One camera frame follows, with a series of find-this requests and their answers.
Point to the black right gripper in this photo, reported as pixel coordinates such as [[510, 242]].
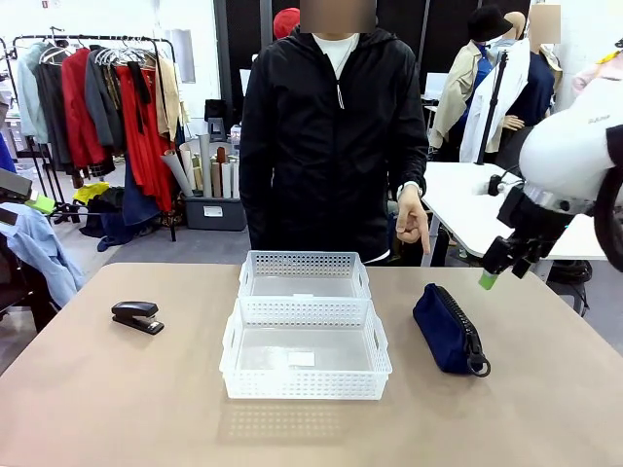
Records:
[[538, 228]]

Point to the navy zippered pencil case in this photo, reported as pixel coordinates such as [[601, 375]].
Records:
[[445, 331]]

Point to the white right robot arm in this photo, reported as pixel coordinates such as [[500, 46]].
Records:
[[560, 155]]

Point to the person's left hand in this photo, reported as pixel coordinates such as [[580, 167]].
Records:
[[411, 214]]

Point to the light blue shirt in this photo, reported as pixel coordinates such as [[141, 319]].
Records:
[[36, 248]]

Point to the yellow cloth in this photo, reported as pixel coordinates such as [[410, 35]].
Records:
[[90, 191]]

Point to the black chair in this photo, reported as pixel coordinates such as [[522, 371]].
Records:
[[19, 292]]

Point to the dark grey hanging garment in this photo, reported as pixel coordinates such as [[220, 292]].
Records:
[[51, 117]]

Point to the white side table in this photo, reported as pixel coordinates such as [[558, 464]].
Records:
[[457, 204]]

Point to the light teal hanging jacket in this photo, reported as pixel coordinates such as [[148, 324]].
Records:
[[29, 97]]

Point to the red hanging jacket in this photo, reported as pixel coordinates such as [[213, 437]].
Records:
[[80, 112]]

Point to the dark blue jeans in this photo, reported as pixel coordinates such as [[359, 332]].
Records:
[[136, 204]]

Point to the grey hanging jacket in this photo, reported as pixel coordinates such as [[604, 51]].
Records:
[[99, 97]]

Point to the silver wristwatch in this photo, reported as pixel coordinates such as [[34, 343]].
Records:
[[408, 189]]

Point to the red hanging dress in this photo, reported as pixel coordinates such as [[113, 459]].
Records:
[[146, 160]]

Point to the white lab coat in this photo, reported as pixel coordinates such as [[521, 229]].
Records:
[[487, 126]]

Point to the black clothes rack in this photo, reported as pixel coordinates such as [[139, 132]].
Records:
[[165, 146]]

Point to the white paper roll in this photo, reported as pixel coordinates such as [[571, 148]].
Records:
[[177, 172]]

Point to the black tripod pole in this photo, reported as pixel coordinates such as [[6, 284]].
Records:
[[492, 102]]

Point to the black stapler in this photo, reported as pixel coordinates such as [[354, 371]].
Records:
[[138, 313]]

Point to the beige hanging garment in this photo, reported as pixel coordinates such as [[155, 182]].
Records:
[[168, 97]]

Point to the mannequin with navy top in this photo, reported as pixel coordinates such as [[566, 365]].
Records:
[[538, 87]]

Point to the grey cardboard tube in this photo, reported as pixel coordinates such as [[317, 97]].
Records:
[[205, 165]]

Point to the grey storage bin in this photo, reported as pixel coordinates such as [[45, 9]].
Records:
[[214, 214]]

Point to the white basket without label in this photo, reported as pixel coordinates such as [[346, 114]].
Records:
[[304, 265]]

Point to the black stool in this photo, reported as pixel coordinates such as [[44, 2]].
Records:
[[215, 119]]

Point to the person in black jacket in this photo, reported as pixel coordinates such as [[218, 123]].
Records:
[[321, 146]]

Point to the white basket with label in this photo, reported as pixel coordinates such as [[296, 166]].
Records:
[[304, 384]]

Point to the black bucket hat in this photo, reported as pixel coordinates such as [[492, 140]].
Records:
[[487, 24]]

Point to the red hat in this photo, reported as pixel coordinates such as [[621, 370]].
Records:
[[284, 22]]

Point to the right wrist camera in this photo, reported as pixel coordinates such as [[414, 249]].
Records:
[[496, 185]]

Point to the white wall poster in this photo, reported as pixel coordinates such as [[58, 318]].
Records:
[[184, 56]]

